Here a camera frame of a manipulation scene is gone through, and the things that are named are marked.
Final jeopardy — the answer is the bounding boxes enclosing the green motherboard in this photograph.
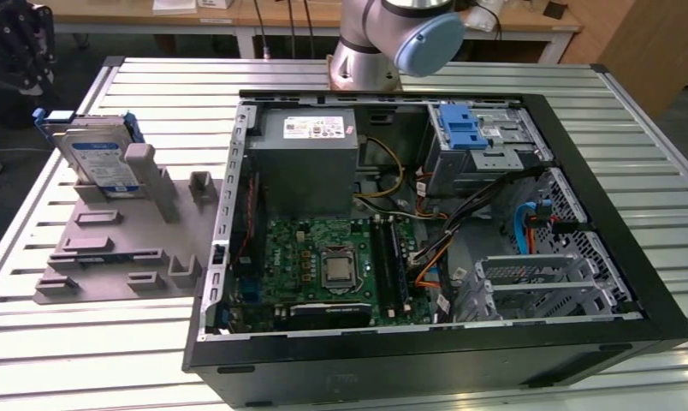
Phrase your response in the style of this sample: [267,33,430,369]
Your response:
[229,213,444,331]

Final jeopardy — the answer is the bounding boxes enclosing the metal disk bay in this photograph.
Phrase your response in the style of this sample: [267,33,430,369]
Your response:
[473,254,634,322]

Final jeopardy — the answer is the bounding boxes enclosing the thin red wire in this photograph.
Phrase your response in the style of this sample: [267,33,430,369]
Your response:
[235,170,265,265]

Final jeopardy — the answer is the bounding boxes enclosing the wooden cabinet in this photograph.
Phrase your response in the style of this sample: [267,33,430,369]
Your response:
[560,0,688,123]

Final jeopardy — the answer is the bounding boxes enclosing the yellow wire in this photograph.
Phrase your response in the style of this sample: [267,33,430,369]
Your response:
[351,135,408,201]

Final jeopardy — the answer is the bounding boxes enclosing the CPU socket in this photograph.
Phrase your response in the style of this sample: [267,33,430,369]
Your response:
[318,244,362,295]

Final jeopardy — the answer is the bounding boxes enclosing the grey parts rack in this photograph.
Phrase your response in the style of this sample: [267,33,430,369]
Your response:
[32,143,226,306]

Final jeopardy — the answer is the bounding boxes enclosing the blue wire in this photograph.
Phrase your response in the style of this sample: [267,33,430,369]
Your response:
[514,200,550,258]

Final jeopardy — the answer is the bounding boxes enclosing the RAM stick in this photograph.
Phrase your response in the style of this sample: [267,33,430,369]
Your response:
[390,218,412,313]
[75,254,153,264]

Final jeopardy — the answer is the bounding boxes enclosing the grey power supply unit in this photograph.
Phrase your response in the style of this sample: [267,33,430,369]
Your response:
[245,106,361,219]

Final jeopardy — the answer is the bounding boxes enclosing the multicolour power wire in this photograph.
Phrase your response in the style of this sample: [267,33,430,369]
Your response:
[524,199,560,258]

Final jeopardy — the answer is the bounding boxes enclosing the orange wire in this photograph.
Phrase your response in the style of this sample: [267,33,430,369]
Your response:
[416,252,454,295]

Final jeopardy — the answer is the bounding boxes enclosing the black graphics card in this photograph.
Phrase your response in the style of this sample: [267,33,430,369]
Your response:
[273,301,376,331]

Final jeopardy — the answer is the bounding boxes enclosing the silver CPU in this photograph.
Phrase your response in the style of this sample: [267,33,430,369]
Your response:
[323,255,354,283]

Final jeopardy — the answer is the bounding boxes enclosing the hard disk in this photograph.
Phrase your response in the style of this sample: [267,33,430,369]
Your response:
[31,109,147,200]

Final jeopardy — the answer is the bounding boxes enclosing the white paper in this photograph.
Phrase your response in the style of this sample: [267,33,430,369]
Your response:
[151,0,198,13]

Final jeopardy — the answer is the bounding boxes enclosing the person in floral clothing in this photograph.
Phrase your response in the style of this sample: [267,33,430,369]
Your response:
[0,0,59,129]

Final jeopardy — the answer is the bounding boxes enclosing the black cable bundle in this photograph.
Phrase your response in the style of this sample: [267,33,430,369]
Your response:
[409,167,549,269]

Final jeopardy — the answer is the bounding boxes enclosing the metal drive cage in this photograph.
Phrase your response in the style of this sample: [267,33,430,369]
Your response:
[422,101,556,199]

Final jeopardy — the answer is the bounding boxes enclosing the wooden desk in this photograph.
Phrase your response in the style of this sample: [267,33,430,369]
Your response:
[46,0,585,65]

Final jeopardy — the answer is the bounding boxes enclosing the blue drive latch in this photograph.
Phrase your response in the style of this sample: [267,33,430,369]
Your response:
[438,104,489,151]

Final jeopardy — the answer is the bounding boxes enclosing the black PC case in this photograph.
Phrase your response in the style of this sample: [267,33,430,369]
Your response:
[182,88,688,408]

